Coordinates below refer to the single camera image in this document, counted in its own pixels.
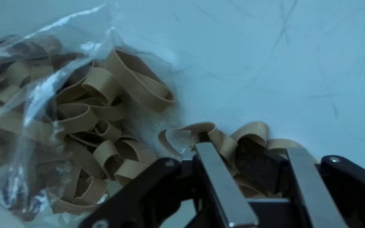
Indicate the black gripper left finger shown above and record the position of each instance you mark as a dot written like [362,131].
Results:
[220,185]

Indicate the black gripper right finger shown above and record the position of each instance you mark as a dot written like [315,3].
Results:
[316,194]

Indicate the larger elastic band clump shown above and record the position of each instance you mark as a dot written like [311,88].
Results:
[253,132]

